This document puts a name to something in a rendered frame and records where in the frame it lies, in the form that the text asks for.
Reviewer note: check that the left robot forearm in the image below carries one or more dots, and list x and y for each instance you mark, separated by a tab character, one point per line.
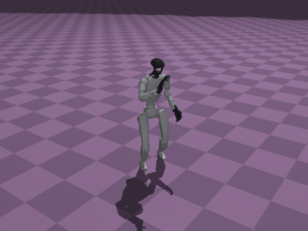
171	101

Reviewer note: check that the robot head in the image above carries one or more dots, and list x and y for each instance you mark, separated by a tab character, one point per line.
157	63

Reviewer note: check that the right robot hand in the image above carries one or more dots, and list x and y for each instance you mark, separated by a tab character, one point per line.
160	88

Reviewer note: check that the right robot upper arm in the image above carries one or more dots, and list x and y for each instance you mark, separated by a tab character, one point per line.
142	88

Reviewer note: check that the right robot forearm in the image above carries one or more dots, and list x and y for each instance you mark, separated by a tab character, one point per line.
149	95

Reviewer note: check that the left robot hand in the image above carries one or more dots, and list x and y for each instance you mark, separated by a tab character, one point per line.
177	113

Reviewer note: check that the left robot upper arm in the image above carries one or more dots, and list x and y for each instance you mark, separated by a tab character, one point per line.
167	87

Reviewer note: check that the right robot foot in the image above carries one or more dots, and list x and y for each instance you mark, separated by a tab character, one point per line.
143	165

